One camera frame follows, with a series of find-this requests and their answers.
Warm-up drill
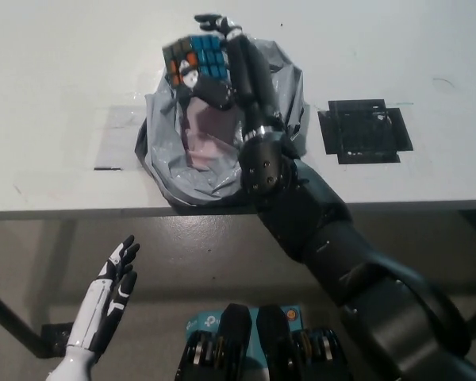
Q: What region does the pink flat item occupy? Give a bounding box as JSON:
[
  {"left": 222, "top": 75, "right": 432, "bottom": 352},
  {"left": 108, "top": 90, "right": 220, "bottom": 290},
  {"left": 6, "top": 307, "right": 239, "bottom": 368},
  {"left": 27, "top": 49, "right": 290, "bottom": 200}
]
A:
[{"left": 183, "top": 98, "right": 245, "bottom": 170}]

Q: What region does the left robot body block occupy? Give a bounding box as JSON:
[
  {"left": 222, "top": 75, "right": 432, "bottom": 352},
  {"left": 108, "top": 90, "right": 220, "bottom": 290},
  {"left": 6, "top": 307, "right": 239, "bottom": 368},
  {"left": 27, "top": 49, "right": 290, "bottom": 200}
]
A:
[{"left": 174, "top": 303, "right": 252, "bottom": 381}]

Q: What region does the grey plastic bag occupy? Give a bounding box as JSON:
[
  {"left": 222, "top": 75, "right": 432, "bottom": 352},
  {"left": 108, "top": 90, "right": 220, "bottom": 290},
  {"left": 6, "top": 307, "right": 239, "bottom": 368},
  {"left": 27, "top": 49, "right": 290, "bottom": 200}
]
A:
[{"left": 133, "top": 37, "right": 313, "bottom": 207}]

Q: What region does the black table foot plate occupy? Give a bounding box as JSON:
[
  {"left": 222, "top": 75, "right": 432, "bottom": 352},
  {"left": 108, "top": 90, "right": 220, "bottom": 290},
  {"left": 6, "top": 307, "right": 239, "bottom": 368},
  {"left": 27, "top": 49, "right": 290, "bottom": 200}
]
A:
[{"left": 40, "top": 323, "right": 73, "bottom": 360}]

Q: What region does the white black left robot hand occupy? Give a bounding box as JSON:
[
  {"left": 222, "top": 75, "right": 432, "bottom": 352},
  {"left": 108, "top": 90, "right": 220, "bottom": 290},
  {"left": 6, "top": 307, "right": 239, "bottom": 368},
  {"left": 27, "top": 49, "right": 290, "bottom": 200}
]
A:
[{"left": 65, "top": 234, "right": 140, "bottom": 354}]

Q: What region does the clear tape patch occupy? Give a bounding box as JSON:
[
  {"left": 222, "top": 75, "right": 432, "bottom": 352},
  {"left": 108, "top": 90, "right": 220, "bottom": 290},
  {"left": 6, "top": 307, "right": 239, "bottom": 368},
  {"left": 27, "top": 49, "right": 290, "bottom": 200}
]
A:
[{"left": 94, "top": 105, "right": 148, "bottom": 171}]

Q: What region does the rubik's cube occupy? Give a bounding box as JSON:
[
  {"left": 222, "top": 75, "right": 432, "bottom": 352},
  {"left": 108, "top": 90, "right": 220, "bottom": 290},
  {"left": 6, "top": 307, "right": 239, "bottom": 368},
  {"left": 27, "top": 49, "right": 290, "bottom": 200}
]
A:
[{"left": 162, "top": 34, "right": 230, "bottom": 87}]

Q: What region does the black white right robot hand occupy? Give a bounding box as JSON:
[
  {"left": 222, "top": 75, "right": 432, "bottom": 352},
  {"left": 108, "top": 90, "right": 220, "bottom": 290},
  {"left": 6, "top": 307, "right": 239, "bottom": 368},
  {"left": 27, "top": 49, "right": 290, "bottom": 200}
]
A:
[{"left": 180, "top": 13, "right": 283, "bottom": 140}]

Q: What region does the black tape square marker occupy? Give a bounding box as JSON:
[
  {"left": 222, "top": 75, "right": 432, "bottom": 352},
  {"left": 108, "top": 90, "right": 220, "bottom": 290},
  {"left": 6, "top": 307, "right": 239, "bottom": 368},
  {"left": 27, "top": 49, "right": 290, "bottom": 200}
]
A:
[{"left": 317, "top": 98, "right": 414, "bottom": 166}]

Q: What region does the teal cardboard box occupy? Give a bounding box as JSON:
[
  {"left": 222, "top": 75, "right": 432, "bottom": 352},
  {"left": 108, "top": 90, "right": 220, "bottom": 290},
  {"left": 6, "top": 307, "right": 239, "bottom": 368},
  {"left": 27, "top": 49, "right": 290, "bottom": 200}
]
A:
[{"left": 184, "top": 304, "right": 303, "bottom": 381}]

